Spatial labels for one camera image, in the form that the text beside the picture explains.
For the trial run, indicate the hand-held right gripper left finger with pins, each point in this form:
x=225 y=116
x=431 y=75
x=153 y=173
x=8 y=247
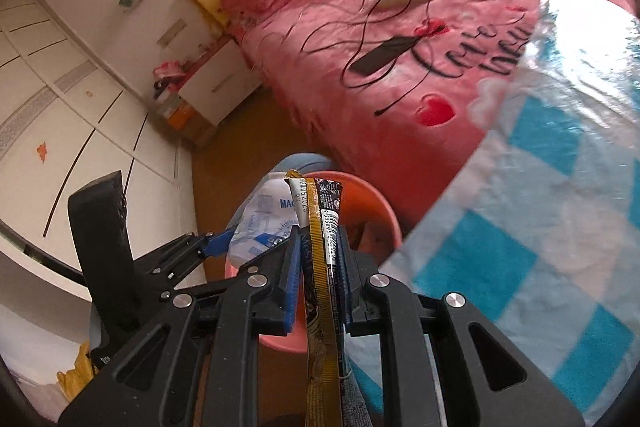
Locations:
x=290 y=287

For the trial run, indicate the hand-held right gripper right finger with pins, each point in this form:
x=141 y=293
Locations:
x=347 y=287

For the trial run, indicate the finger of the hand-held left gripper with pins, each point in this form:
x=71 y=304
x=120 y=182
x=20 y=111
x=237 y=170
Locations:
x=215 y=285
x=217 y=243

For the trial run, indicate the white blue milk pouch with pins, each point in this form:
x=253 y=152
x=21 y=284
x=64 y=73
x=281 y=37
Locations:
x=260 y=217

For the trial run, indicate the black yellow snack packet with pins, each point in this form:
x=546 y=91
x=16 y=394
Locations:
x=322 y=357

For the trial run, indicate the orange plastic basin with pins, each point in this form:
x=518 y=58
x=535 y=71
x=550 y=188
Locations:
x=370 y=212

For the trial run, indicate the orange cardboard box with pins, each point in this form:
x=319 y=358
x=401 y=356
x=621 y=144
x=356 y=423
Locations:
x=187 y=122

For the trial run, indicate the white wardrobe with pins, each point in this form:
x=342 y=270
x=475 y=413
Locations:
x=75 y=97

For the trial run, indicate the white red nightstand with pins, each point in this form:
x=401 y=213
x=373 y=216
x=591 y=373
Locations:
x=220 y=82

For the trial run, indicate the pink small bag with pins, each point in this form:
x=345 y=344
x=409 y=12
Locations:
x=170 y=71

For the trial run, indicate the black phone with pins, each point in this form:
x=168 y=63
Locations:
x=382 y=56

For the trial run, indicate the pink printed blanket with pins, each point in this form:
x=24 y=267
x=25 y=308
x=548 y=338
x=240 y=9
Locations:
x=450 y=72

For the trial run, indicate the wall switch panel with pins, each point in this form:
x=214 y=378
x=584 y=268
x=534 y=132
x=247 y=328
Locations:
x=172 y=32

